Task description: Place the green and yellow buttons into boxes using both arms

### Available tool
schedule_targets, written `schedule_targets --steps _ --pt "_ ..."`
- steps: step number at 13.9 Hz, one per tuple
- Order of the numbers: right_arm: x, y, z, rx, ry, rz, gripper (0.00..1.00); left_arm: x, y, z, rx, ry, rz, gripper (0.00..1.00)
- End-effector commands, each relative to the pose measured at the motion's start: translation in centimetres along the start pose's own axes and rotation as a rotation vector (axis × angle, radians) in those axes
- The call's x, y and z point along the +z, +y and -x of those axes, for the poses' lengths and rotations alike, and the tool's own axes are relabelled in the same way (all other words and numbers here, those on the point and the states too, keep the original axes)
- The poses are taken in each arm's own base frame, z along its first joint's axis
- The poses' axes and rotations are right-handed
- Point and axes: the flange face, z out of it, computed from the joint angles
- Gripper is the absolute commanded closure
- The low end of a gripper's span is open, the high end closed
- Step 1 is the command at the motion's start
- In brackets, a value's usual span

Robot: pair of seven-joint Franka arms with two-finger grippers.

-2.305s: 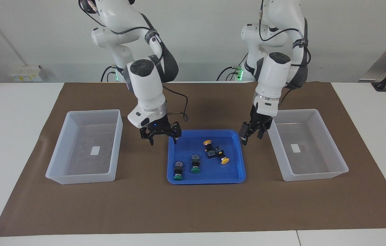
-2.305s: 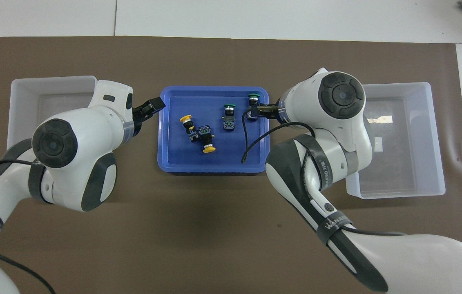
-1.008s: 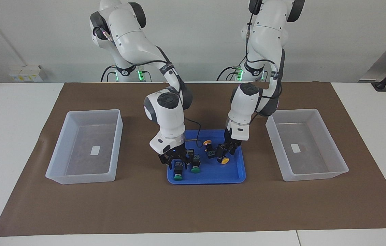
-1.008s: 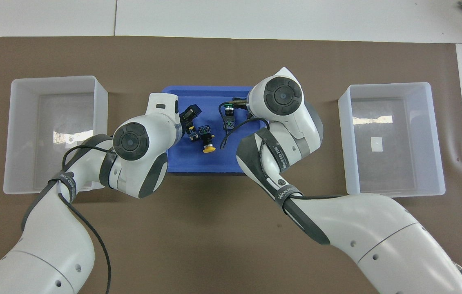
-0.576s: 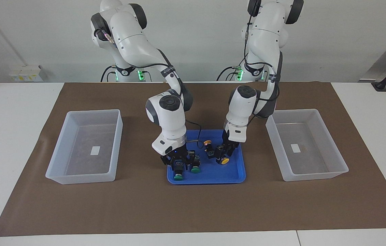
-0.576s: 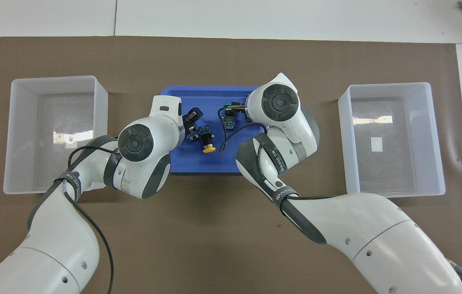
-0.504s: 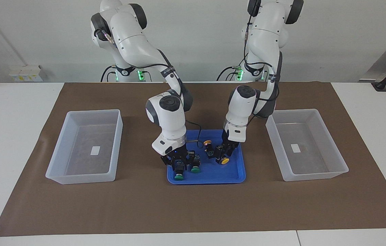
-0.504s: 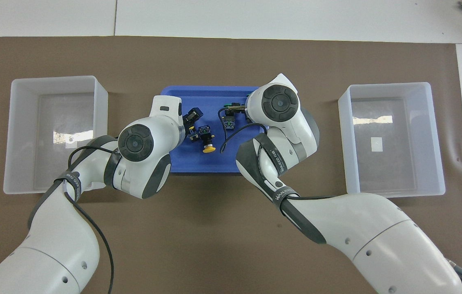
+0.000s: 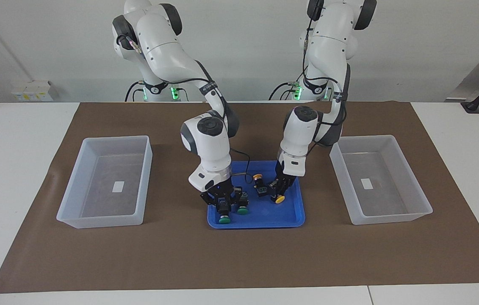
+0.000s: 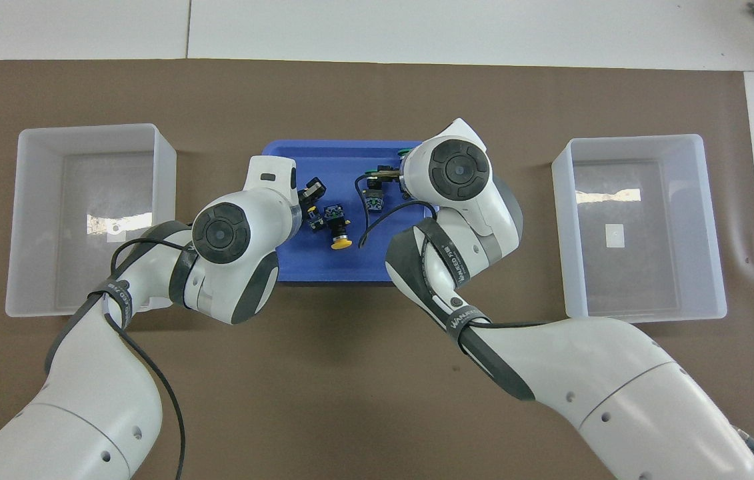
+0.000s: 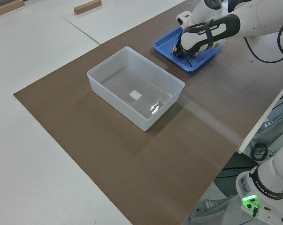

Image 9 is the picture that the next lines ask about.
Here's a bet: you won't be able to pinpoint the yellow push button switch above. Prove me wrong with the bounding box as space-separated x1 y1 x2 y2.
252 174 268 197
267 182 285 205

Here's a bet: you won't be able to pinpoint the blue plastic tray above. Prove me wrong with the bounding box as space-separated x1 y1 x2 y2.
208 161 306 229

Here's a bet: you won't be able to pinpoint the brown table mat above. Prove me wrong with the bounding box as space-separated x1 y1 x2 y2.
0 102 479 294

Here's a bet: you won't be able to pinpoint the translucent white plastic box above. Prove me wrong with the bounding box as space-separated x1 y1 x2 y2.
56 136 153 229
329 135 433 225

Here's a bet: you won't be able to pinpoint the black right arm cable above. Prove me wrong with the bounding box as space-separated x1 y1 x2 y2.
116 36 253 185

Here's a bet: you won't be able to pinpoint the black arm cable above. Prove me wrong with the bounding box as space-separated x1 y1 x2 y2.
116 36 253 185
302 4 348 147

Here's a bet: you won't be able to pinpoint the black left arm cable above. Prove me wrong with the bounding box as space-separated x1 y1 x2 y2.
302 4 348 147

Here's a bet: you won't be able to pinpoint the white wall socket boxes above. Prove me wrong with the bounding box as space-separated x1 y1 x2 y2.
12 80 53 102

